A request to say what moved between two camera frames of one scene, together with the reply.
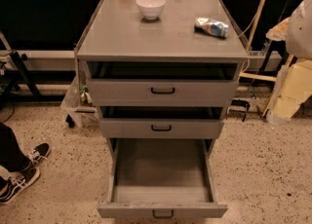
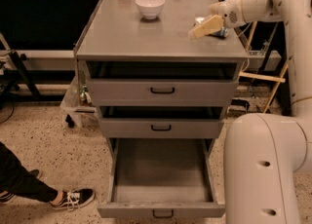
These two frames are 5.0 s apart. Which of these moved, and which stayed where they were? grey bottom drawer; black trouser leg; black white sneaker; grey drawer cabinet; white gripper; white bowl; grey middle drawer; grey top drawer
Moved: white gripper; black white sneaker; black trouser leg
Stayed: white bowl; grey top drawer; grey middle drawer; grey bottom drawer; grey drawer cabinet
